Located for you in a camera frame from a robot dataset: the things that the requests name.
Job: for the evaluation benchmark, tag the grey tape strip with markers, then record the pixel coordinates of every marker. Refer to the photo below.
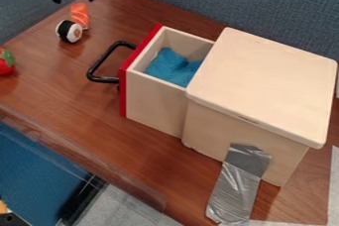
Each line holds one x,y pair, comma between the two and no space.
238,183

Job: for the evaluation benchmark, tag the red toy strawberry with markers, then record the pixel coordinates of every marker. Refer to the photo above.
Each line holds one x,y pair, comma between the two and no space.
5,62

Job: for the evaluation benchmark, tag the orange salmon sushi toy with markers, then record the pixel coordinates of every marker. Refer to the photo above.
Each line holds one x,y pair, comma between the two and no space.
80,14

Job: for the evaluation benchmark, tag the drawer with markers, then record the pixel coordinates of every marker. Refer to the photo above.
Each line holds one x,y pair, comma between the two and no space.
150,81

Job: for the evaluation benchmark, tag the black sushi roll toy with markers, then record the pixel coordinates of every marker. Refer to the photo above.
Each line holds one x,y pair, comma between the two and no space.
69,30

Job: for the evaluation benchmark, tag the blue cloth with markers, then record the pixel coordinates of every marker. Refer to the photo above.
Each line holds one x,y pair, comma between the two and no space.
173,66

